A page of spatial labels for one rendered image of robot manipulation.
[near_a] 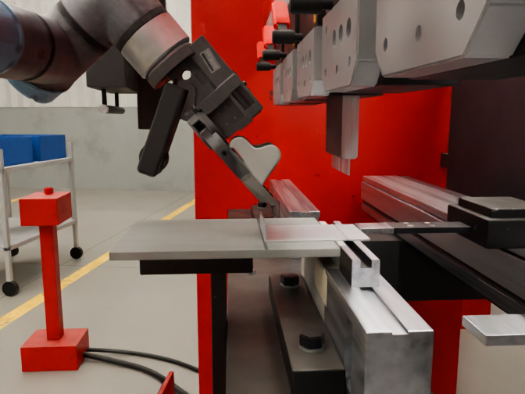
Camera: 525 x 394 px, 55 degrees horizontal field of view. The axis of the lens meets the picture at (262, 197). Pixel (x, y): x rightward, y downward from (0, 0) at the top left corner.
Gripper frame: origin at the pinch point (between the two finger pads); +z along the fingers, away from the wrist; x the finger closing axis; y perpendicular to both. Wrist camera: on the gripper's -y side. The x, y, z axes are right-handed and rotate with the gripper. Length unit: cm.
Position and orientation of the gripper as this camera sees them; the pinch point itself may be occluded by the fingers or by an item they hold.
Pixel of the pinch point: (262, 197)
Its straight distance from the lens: 64.1
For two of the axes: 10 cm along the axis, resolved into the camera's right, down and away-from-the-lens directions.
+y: 7.6, -6.4, -0.5
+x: -0.7, -1.6, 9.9
